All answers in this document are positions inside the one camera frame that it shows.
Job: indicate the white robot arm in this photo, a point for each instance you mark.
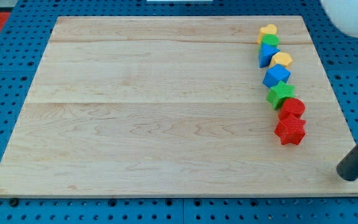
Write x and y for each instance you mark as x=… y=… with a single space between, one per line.
x=343 y=14

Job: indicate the green star block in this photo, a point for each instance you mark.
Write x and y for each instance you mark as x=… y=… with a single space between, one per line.
x=279 y=93

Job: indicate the red star block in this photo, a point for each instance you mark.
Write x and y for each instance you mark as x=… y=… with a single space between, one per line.
x=290 y=130

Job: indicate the light wooden board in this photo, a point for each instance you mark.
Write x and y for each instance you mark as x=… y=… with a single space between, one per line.
x=172 y=107

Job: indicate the blue triangle block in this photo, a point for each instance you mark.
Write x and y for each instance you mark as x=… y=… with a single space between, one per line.
x=266 y=52

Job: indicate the blue cube block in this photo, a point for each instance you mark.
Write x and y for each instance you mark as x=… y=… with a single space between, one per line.
x=276 y=74

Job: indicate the red cylinder block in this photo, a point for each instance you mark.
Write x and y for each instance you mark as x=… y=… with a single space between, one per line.
x=292 y=106

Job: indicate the green cylinder block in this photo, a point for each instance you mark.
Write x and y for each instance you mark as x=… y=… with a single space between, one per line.
x=270 y=39

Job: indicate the yellow hexagon block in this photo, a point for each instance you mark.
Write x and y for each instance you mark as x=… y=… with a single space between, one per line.
x=281 y=58

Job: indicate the yellow heart block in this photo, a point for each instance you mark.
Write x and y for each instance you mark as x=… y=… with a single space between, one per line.
x=268 y=29

